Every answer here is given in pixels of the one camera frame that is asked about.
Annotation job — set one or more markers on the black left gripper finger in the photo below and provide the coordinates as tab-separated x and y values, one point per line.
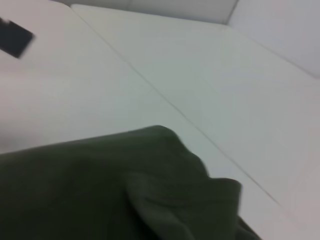
15	38

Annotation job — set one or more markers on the dark green t-shirt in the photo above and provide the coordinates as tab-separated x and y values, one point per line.
100	190

